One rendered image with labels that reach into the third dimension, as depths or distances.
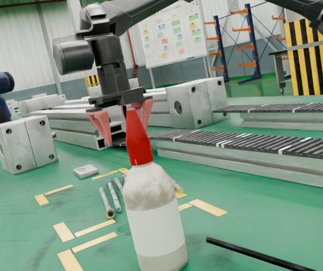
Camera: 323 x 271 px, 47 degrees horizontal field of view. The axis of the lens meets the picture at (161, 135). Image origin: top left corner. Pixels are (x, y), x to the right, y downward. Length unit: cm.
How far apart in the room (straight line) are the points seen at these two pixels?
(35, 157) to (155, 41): 644
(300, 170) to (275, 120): 28
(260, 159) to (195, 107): 38
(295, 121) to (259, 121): 8
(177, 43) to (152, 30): 63
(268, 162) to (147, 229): 20
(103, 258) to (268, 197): 17
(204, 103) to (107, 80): 22
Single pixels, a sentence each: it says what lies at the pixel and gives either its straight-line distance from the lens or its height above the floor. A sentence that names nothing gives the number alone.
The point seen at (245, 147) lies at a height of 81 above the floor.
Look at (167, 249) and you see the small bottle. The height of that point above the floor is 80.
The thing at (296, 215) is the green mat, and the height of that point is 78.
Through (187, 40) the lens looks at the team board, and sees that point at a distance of 662.
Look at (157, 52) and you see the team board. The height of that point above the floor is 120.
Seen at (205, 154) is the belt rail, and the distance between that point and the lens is 52.
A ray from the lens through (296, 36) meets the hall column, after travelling 409.
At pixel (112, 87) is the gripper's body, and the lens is 72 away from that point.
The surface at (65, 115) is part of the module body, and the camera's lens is 94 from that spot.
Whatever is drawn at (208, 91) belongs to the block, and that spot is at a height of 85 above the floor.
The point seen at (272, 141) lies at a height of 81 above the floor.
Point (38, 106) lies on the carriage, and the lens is 133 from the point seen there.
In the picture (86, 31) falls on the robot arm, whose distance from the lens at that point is 75.
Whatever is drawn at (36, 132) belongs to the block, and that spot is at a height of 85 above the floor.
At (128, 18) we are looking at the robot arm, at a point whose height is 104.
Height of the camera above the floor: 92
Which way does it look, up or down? 10 degrees down
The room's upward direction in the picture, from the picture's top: 12 degrees counter-clockwise
